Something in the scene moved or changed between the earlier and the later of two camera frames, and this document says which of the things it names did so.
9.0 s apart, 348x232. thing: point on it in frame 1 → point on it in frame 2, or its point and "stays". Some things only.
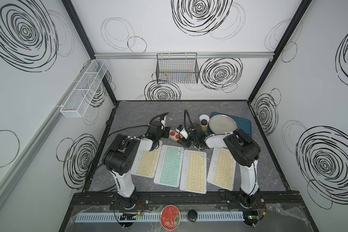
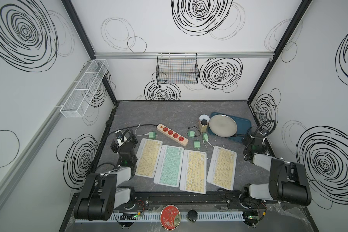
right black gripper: (182, 141) → (245, 139)
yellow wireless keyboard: (222, 168) stays
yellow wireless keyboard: (193, 176) stays
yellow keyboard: (146, 162) stays
